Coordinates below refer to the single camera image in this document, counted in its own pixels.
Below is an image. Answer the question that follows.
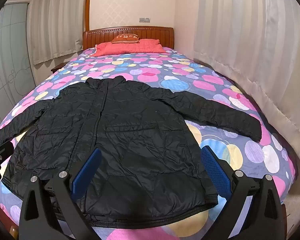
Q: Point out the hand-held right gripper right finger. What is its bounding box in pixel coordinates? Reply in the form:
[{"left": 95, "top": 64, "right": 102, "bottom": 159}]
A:
[{"left": 201, "top": 145, "right": 287, "bottom": 240}]

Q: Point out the wooden bed footboard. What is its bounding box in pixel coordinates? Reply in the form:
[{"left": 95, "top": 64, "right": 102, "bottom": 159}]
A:
[{"left": 0, "top": 199, "right": 289, "bottom": 240}]

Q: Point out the wooden bed headboard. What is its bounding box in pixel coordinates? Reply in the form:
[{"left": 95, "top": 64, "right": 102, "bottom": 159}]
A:
[{"left": 82, "top": 26, "right": 175, "bottom": 50}]

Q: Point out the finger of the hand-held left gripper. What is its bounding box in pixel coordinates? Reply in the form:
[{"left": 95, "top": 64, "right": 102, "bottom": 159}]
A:
[{"left": 0, "top": 141, "right": 14, "bottom": 181}]

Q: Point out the colourful dotted bedspread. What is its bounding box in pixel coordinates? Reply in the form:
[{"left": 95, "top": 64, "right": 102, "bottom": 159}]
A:
[{"left": 0, "top": 45, "right": 297, "bottom": 240}]

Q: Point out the orange printed cushion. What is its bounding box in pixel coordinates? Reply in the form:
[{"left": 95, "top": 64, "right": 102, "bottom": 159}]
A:
[{"left": 111, "top": 33, "right": 140, "bottom": 44}]

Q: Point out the wooden post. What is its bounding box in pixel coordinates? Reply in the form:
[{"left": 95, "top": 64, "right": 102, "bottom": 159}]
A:
[{"left": 85, "top": 0, "right": 92, "bottom": 32}]

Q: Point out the cream striped curtain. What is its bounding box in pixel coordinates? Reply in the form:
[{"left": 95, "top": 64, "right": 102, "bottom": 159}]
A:
[
  {"left": 27, "top": 0, "right": 90, "bottom": 65},
  {"left": 192, "top": 0, "right": 300, "bottom": 157}
]

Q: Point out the black puffer jacket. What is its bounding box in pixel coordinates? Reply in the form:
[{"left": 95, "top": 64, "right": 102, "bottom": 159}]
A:
[{"left": 0, "top": 76, "right": 262, "bottom": 229}]

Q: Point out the frosted glass wardrobe door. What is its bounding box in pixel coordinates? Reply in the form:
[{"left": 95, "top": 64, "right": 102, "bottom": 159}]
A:
[{"left": 0, "top": 1, "right": 37, "bottom": 132}]

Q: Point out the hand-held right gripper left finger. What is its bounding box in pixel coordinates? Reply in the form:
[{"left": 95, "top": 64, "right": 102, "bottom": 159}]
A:
[{"left": 19, "top": 147, "right": 102, "bottom": 240}]

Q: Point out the pink quilted pillow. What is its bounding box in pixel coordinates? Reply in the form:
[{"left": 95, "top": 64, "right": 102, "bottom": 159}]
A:
[{"left": 93, "top": 39, "right": 167, "bottom": 57}]

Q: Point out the wooden nightstand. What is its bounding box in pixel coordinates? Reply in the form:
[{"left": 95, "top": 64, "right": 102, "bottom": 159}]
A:
[{"left": 51, "top": 63, "right": 67, "bottom": 74}]

